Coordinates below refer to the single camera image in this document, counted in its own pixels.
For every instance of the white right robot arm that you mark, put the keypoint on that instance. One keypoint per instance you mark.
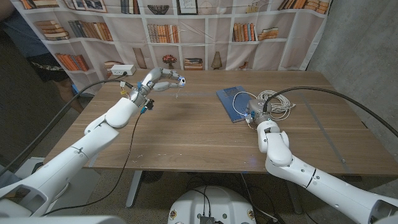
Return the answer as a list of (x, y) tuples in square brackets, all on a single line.
[(311, 180)]

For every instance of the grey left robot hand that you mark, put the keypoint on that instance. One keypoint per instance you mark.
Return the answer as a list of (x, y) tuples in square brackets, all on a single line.
[(152, 81)]

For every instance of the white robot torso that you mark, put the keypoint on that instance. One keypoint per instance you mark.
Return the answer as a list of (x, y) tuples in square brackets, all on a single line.
[(214, 205)]

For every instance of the blue book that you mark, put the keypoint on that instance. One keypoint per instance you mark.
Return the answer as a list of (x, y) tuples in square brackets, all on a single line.
[(227, 99)]

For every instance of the printed bookshelf backdrop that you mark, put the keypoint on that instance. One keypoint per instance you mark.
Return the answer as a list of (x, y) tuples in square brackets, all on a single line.
[(199, 53)]

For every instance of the white power strip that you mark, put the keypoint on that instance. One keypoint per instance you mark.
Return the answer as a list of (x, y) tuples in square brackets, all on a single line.
[(122, 69)]

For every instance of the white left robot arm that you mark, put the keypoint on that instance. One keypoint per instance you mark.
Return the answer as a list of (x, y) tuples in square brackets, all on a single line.
[(68, 158)]

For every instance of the standing person in dark shorts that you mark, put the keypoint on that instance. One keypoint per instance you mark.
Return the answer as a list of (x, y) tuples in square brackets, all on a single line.
[(25, 37)]

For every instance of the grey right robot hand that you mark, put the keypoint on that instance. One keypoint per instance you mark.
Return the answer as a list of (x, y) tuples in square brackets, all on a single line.
[(258, 112)]

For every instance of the grey table leg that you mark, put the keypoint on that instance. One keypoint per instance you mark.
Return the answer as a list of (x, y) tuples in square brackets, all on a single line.
[(297, 202), (134, 189)]

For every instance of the white adapter connector with pigtail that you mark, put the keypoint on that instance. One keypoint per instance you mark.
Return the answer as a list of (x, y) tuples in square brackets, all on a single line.
[(183, 81)]

